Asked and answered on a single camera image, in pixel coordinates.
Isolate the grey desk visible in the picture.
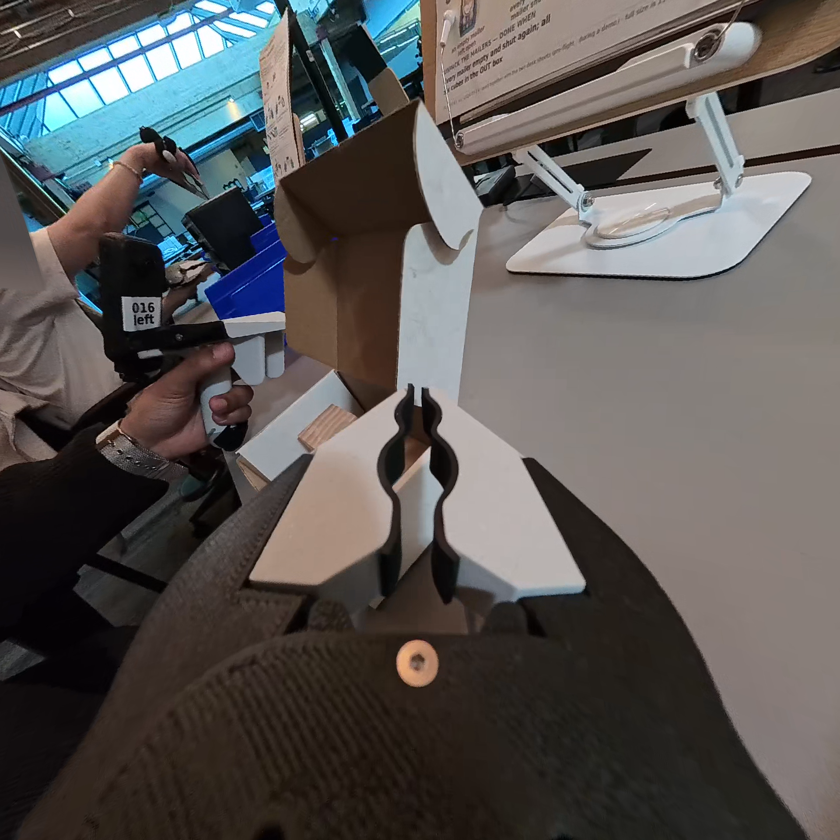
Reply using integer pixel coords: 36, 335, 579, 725
453, 88, 840, 840

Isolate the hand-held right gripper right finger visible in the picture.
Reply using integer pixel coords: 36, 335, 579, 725
420, 387, 587, 618

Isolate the wooden board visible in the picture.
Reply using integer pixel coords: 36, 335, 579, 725
420, 0, 840, 166

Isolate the printed instruction sheet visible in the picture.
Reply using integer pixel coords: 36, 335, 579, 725
435, 0, 746, 124

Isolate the silver wristwatch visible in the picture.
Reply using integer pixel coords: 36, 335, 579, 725
97, 420, 190, 481

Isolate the white cardboard mailer box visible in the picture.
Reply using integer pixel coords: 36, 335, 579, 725
235, 66, 484, 614

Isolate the person's left hand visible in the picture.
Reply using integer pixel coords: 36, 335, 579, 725
121, 341, 254, 462

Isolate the white document stand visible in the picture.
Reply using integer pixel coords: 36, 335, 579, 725
455, 21, 813, 281

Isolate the cardboard sign panel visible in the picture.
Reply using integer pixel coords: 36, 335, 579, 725
258, 8, 307, 179

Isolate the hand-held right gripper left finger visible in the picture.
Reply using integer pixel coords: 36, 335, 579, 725
249, 385, 417, 616

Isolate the wooden cube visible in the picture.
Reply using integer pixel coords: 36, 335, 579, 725
298, 405, 360, 454

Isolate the person's left forearm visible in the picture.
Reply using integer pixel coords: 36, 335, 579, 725
0, 425, 172, 631

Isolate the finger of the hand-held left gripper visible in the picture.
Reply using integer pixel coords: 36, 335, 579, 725
223, 312, 287, 382

